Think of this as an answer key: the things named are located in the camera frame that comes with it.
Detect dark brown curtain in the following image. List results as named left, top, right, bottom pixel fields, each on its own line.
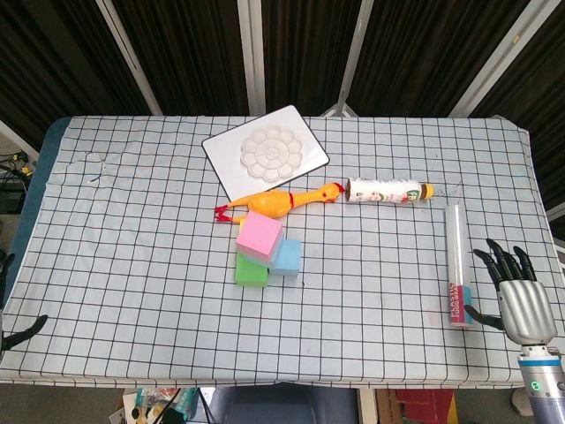
left=0, top=0, right=565, bottom=213

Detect colourful snack packets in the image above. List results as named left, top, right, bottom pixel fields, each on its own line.
left=123, top=387, right=200, bottom=424

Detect green foam cube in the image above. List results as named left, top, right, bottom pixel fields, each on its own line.
left=234, top=252, right=270, bottom=289

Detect blue padded table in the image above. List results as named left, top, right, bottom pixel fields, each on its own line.
left=0, top=117, right=72, bottom=314

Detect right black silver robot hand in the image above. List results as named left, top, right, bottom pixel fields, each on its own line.
left=463, top=238, right=559, bottom=346

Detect white paint palette tray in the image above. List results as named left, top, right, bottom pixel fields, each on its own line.
left=201, top=104, right=331, bottom=201

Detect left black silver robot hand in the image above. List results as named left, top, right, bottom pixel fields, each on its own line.
left=0, top=252, right=49, bottom=352

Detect pink foam cube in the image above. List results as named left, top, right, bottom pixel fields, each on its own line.
left=235, top=210, right=283, bottom=267

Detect white flower paint palette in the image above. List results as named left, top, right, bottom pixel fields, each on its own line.
left=239, top=126, right=307, bottom=182

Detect red cardboard box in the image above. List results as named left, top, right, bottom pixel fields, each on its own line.
left=395, top=388, right=458, bottom=424

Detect white labelled drink bottle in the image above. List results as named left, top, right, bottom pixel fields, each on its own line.
left=344, top=176, right=435, bottom=206

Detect white metal frame pole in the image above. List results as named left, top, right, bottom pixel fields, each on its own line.
left=320, top=0, right=376, bottom=118
left=94, top=0, right=164, bottom=117
left=237, top=0, right=267, bottom=117
left=448, top=0, right=551, bottom=118

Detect white checkered tablecloth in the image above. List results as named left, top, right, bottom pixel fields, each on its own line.
left=0, top=115, right=565, bottom=390

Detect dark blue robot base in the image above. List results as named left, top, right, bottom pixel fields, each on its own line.
left=207, top=382, right=359, bottom=424

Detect yellow rubber chicken toy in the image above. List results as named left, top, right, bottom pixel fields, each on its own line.
left=215, top=181, right=346, bottom=224

